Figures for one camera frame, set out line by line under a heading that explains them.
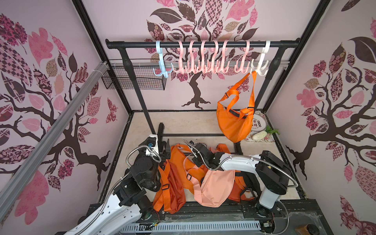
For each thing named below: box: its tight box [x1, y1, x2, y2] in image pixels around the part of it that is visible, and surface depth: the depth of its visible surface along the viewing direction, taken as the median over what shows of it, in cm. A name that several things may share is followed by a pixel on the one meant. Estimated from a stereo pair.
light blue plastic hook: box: [152, 40, 174, 79], surface depth 53 cm
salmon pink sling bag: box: [183, 154, 235, 209], surface depth 76 cm
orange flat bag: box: [169, 143, 208, 195], surface depth 87 cm
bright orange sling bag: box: [216, 70, 257, 144], surface depth 77 cm
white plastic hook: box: [250, 40, 271, 77], surface depth 56 cm
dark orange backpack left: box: [153, 159, 186, 214], surface depth 77 cm
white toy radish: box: [251, 130, 268, 141], surface depth 103 cm
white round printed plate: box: [251, 112, 268, 132], surface depth 113 cm
